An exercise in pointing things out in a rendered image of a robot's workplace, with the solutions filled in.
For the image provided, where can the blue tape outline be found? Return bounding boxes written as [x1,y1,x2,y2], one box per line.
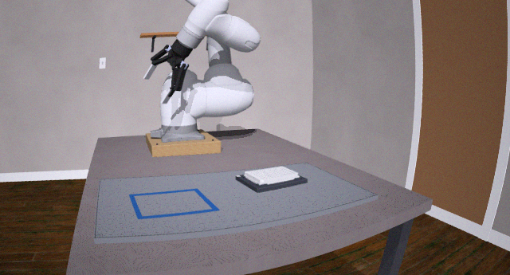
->
[129,189,219,219]

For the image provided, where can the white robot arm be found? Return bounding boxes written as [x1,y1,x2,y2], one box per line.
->
[151,0,261,143]

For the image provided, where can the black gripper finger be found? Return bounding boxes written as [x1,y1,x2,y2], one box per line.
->
[143,45,173,80]
[161,57,189,104]

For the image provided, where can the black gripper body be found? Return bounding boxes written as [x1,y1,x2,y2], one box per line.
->
[167,39,193,67]

